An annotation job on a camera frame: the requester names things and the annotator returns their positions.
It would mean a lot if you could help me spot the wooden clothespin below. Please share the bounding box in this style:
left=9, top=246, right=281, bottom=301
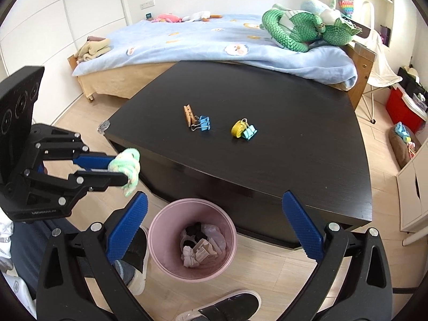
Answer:
left=183, top=104, right=197, bottom=128

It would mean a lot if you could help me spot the light blue binder clip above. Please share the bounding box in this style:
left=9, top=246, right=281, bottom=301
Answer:
left=242, top=125, right=258, bottom=141

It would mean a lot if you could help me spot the yellow tape roll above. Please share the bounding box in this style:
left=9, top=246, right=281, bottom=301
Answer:
left=231, top=118, right=248, bottom=138

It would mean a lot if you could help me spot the white tissue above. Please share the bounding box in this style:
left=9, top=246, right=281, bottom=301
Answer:
left=180, top=223, right=228, bottom=269

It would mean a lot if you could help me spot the black sock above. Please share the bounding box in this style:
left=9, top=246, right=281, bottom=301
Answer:
left=183, top=223, right=207, bottom=249

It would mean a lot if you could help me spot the pink trash bin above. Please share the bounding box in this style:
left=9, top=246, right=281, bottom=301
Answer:
left=148, top=198, right=237, bottom=282

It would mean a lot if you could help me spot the black white slipper left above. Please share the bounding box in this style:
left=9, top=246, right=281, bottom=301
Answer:
left=114, top=226, right=150, bottom=296

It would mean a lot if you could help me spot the black white slipper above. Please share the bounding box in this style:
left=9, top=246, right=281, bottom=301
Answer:
left=114, top=226, right=150, bottom=296
left=175, top=290, right=262, bottom=321

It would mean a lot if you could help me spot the black white slipper right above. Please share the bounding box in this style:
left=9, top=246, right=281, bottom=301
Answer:
left=175, top=290, right=262, bottom=321

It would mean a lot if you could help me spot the white drawer cabinet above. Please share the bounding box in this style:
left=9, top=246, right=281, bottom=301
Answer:
left=397, top=144, right=428, bottom=233

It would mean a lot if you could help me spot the beige folded towel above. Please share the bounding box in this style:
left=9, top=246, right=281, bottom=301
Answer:
left=74, top=39, right=111, bottom=63

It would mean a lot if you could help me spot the brown pet cushion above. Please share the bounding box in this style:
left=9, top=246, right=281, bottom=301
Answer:
left=387, top=122, right=422, bottom=169

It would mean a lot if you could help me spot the red storage box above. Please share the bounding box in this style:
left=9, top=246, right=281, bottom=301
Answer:
left=385, top=84, right=427, bottom=133

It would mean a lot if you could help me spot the pink plush toy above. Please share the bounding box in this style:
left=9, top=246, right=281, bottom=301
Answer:
left=152, top=14, right=182, bottom=23

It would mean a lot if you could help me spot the white folding chair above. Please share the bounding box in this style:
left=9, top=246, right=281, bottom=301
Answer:
left=354, top=1, right=402, bottom=124

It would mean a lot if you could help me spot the light blue blanket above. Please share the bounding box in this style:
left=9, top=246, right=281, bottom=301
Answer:
left=72, top=14, right=358, bottom=89

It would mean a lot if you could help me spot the green plush dragon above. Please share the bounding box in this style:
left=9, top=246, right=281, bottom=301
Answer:
left=261, top=0, right=361, bottom=52

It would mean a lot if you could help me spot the rainbow pop bag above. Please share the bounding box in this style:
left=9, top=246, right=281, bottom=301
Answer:
left=338, top=0, right=354, bottom=18

